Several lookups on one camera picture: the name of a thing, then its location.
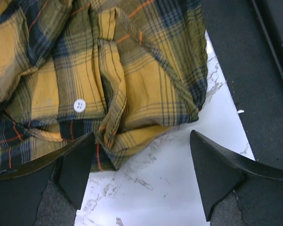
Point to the yellow plaid long sleeve shirt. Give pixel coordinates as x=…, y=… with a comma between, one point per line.
x=124, y=70

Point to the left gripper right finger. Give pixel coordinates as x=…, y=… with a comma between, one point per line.
x=258, y=188

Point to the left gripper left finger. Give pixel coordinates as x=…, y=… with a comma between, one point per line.
x=22, y=187

